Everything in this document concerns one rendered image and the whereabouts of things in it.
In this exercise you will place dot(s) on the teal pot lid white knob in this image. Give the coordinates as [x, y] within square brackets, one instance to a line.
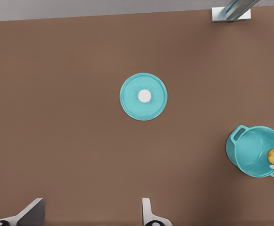
[143, 96]

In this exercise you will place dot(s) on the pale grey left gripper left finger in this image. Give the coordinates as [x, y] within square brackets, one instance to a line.
[30, 213]

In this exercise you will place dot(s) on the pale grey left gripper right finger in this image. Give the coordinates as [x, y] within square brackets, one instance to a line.
[148, 213]

